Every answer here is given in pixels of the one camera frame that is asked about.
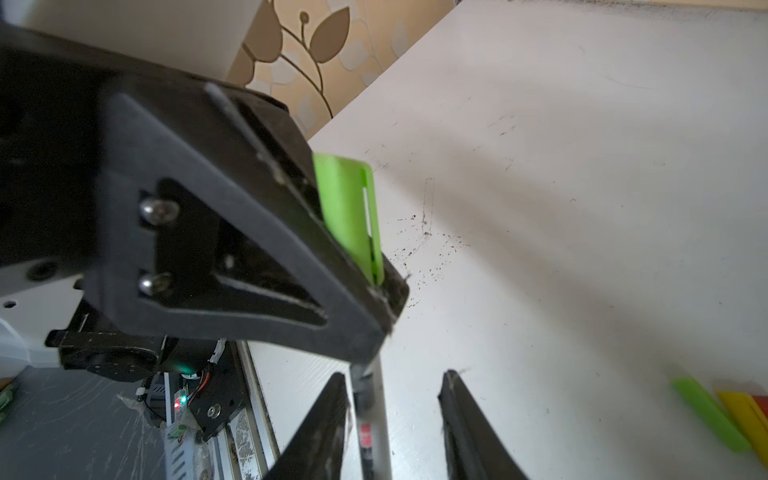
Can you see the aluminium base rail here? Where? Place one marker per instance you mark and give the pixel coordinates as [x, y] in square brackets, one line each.
[245, 449]

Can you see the yellow highlighter cap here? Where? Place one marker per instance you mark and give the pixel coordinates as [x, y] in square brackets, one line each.
[749, 418]

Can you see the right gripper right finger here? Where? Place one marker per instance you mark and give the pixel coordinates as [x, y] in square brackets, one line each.
[473, 449]

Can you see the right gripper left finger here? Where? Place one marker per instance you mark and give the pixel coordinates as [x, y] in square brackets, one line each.
[317, 448]

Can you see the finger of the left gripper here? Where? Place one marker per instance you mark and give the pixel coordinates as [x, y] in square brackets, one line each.
[209, 227]

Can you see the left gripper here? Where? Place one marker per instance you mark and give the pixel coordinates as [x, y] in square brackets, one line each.
[49, 154]

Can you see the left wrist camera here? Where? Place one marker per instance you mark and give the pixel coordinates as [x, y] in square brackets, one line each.
[200, 37]

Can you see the green highlighter cap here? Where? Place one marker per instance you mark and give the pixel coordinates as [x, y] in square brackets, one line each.
[348, 204]
[711, 414]

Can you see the red highlighter cap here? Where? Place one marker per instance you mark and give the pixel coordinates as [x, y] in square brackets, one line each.
[762, 403]

